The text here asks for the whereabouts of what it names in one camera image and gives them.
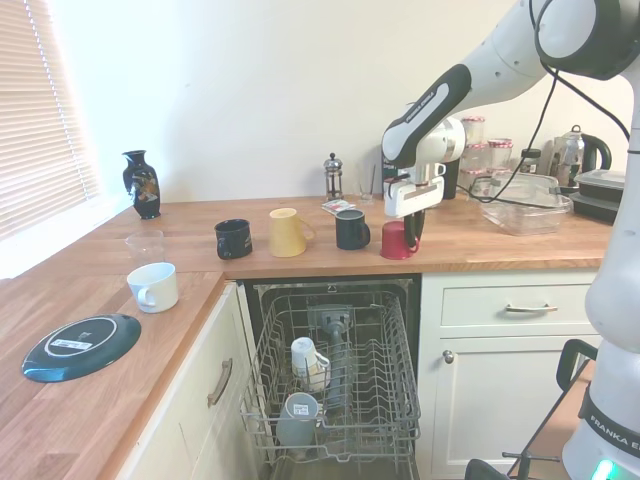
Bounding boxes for dark teal plate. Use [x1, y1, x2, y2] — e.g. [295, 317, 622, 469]
[20, 313, 143, 385]

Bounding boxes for cream corner cabinet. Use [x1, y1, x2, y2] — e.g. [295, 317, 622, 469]
[99, 279, 256, 480]

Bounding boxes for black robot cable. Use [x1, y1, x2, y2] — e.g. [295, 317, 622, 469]
[467, 0, 634, 204]

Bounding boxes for window blind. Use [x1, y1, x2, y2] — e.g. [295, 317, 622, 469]
[0, 0, 101, 241]

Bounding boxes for clear plastic cup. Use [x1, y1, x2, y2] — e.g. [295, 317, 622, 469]
[124, 229, 166, 266]

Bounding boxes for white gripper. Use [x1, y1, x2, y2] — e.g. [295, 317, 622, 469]
[384, 175, 447, 248]

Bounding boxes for built-in dishwasher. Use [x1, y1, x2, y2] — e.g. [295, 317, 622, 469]
[234, 272, 424, 480]

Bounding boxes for navy blue mug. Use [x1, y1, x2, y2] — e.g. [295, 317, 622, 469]
[214, 218, 254, 261]

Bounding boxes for black food container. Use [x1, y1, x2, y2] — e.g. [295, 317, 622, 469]
[569, 191, 622, 225]
[573, 168, 626, 194]

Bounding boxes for steel kettle black handle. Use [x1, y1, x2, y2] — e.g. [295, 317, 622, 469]
[552, 124, 614, 194]

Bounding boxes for grey wire dishwasher rack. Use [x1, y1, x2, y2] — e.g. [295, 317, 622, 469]
[238, 287, 422, 471]

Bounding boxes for black painted vase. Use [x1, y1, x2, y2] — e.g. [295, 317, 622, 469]
[121, 149, 162, 221]

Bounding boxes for glass jar red checked lid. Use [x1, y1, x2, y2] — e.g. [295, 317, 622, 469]
[487, 138, 514, 171]
[465, 142, 490, 171]
[460, 115, 487, 146]
[459, 167, 489, 199]

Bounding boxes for white mug yellow band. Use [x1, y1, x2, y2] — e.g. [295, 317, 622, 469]
[290, 336, 332, 393]

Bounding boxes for white teacup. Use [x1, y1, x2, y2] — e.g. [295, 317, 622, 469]
[126, 261, 180, 315]

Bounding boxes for metal drawer handle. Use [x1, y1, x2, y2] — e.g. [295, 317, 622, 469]
[504, 302, 559, 315]

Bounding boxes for glass French press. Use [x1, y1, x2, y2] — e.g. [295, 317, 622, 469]
[322, 152, 345, 202]

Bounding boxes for bronze cabinet door handle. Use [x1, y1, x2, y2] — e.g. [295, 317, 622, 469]
[206, 357, 235, 409]

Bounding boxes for red enamel mug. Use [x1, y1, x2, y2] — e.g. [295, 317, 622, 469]
[379, 220, 420, 261]

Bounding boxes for small jar black lid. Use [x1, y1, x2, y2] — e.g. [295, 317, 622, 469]
[519, 148, 543, 175]

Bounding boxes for black metal stand frame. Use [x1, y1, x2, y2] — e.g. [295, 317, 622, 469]
[464, 338, 599, 480]

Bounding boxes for clear plastic container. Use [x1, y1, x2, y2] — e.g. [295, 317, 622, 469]
[479, 172, 574, 236]

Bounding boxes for black mug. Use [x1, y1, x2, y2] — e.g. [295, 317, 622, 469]
[334, 208, 372, 251]

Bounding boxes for black cylinder grinder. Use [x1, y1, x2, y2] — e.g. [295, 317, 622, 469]
[442, 157, 460, 200]

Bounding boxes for red white packet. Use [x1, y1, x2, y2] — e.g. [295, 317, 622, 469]
[320, 197, 357, 216]

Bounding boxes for grey mug with label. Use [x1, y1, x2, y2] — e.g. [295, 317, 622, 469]
[276, 392, 321, 448]

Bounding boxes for white cabinet with drawer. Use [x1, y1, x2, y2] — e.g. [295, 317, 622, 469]
[419, 269, 609, 480]

